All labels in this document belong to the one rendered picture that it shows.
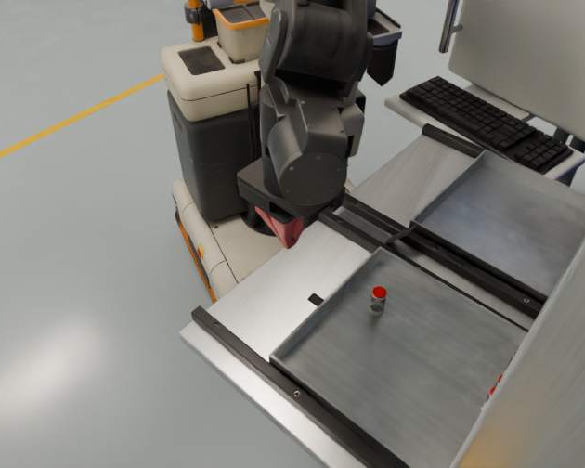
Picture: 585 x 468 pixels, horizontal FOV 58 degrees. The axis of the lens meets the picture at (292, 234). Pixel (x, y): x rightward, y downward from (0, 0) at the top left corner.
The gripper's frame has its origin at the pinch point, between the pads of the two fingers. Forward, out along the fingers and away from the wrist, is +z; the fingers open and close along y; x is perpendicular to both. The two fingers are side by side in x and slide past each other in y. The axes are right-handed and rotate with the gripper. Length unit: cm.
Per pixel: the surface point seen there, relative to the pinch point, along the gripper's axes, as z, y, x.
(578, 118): 22, 7, 88
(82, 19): 104, -304, 127
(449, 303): 19.3, 13.9, 20.4
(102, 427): 108, -59, -19
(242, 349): 18.3, -2.6, -6.9
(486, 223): 19.6, 9.4, 40.0
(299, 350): 20.0, 2.5, -0.8
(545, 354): -21.4, 28.9, -12.0
